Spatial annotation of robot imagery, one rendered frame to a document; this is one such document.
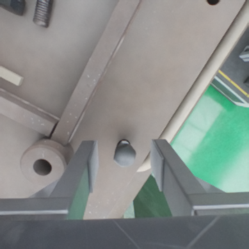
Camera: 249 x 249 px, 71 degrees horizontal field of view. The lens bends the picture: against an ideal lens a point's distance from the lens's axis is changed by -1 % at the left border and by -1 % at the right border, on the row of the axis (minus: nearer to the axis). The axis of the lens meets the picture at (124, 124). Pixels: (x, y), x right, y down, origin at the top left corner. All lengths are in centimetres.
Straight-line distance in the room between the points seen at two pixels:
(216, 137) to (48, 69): 176
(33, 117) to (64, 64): 5
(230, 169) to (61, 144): 198
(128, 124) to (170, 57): 7
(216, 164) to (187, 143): 37
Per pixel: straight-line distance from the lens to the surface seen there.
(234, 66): 144
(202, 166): 192
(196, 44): 18
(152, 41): 17
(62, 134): 17
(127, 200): 38
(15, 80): 18
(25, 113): 17
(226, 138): 191
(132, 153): 15
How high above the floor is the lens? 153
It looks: 75 degrees down
